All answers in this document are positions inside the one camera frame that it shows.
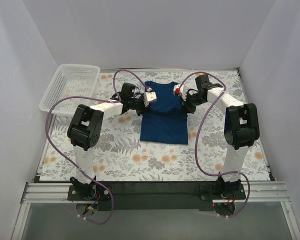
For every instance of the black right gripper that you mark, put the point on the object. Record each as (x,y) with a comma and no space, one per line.
(186,104)

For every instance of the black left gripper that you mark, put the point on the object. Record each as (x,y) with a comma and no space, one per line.
(141,107)

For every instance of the blue t shirt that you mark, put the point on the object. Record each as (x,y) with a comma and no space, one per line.
(164,122)

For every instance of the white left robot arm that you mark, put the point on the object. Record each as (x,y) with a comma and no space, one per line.
(85,130)

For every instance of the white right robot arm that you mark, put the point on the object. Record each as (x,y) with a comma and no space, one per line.
(241,129)

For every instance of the floral table cloth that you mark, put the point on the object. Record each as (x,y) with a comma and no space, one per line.
(121,156)

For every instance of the white plastic basket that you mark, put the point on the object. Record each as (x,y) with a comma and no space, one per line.
(70,80)

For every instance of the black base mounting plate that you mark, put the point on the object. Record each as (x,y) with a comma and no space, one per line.
(107,201)

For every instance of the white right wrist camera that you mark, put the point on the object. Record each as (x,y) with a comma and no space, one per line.
(179,90)

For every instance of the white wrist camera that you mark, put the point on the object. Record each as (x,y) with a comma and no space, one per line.
(179,90)
(149,96)

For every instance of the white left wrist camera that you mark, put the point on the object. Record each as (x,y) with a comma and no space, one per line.
(149,96)

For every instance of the aluminium frame rail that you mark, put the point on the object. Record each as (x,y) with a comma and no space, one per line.
(258,191)

